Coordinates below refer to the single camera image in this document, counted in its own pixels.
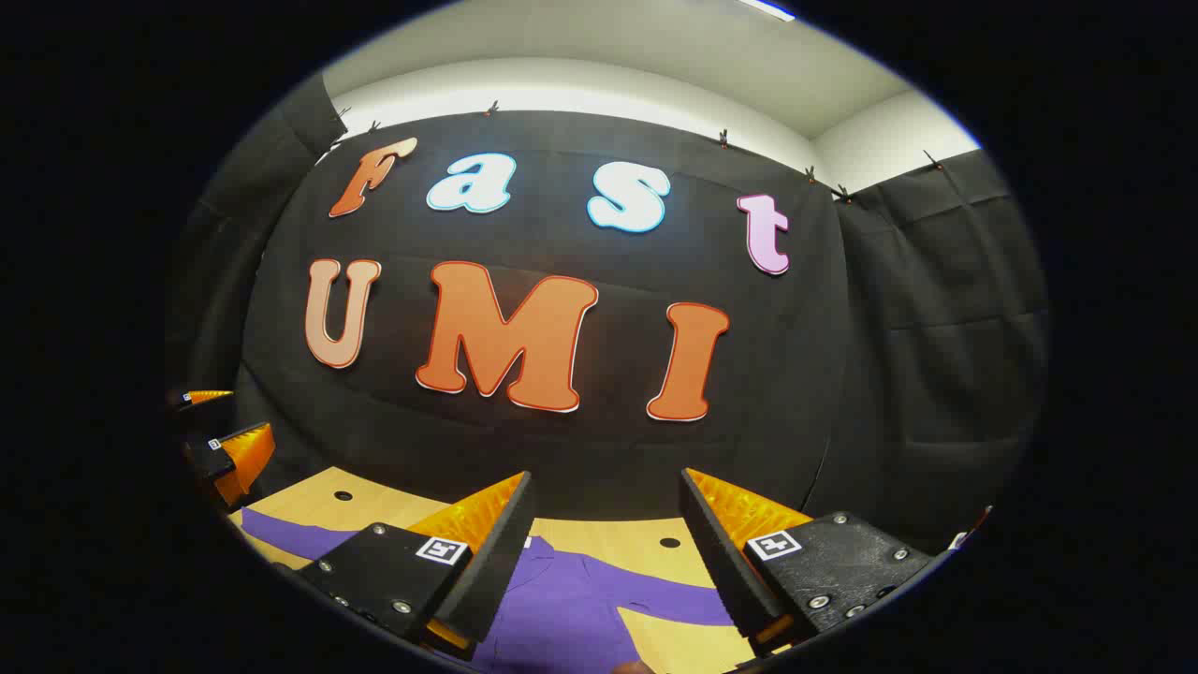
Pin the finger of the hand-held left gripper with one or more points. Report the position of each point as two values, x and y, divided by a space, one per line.
245 454
208 397

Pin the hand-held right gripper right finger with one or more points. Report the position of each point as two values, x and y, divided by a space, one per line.
721 562

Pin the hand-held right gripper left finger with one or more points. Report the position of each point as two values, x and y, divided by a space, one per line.
501 562

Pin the purple button shirt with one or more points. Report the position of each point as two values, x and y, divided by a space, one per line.
571 608

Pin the black backdrop cloth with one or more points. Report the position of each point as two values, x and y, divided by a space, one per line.
608 449

